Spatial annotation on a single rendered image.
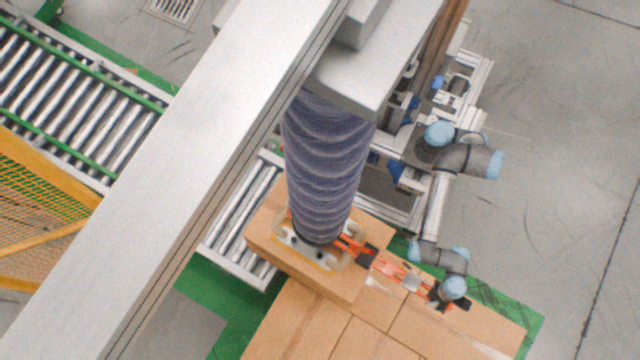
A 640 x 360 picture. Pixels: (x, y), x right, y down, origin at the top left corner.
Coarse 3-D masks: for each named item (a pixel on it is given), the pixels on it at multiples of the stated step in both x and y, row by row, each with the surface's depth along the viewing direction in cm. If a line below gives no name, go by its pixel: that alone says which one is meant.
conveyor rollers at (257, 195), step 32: (0, 32) 359; (32, 32) 358; (32, 64) 353; (64, 64) 352; (0, 96) 347; (96, 96) 346; (128, 128) 341; (64, 160) 336; (96, 160) 335; (256, 160) 332; (256, 192) 326; (224, 224) 323; (256, 256) 316
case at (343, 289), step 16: (272, 192) 271; (272, 208) 269; (352, 208) 268; (256, 224) 267; (288, 224) 267; (368, 224) 265; (384, 224) 265; (256, 240) 265; (272, 240) 265; (368, 240) 263; (384, 240) 263; (272, 256) 271; (288, 256) 263; (352, 256) 262; (288, 272) 292; (304, 272) 260; (320, 272) 260; (336, 272) 260; (352, 272) 260; (368, 272) 259; (320, 288) 274; (336, 288) 258; (352, 288) 258; (336, 304) 295
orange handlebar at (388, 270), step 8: (288, 208) 254; (336, 240) 250; (352, 240) 250; (344, 248) 249; (376, 264) 247; (392, 264) 246; (384, 272) 245; (392, 272) 245; (400, 272) 245; (400, 280) 244; (424, 296) 242
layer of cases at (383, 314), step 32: (384, 256) 314; (288, 288) 312; (384, 288) 310; (288, 320) 307; (320, 320) 307; (352, 320) 306; (384, 320) 305; (416, 320) 305; (448, 320) 304; (480, 320) 304; (256, 352) 304; (288, 352) 303; (320, 352) 303; (352, 352) 302; (384, 352) 301; (416, 352) 302; (448, 352) 300; (480, 352) 300; (512, 352) 299
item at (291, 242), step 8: (280, 224) 265; (288, 232) 263; (280, 240) 263; (288, 240) 262; (296, 240) 261; (288, 248) 262; (320, 248) 261; (304, 256) 260; (312, 256) 260; (320, 256) 257; (328, 256) 260; (336, 256) 260; (312, 264) 259; (320, 264) 259; (328, 272) 258
